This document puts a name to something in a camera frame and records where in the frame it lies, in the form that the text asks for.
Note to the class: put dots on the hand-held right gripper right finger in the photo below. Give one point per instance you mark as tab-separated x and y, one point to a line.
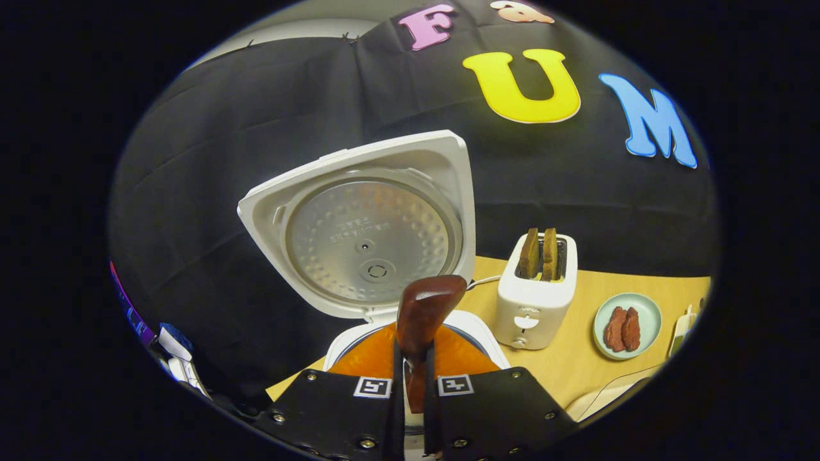
429	416

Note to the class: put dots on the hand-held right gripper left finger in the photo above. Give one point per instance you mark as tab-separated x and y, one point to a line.
397	416

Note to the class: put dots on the brown wooden spoon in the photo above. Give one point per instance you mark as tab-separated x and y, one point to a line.
426	310

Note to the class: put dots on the white rice cooker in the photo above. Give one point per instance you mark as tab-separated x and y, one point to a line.
359	237

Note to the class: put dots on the white toaster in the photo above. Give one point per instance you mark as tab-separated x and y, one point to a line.
532	320

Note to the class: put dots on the brown bread slice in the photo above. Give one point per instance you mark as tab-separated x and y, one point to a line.
529	253
549	253

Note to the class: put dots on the clear glass tray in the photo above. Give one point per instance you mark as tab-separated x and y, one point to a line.
631	384

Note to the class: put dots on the red meat slice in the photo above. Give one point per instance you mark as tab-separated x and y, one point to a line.
631	328
615	330

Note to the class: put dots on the white and blue packet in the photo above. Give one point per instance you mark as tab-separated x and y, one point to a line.
179	352

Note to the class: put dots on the pale green plate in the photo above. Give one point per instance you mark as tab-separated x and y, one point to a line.
647	314

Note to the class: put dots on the white divided dish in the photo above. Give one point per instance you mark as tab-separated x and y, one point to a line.
680	333

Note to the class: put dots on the purple striped object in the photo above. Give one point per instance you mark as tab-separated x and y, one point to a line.
131	307

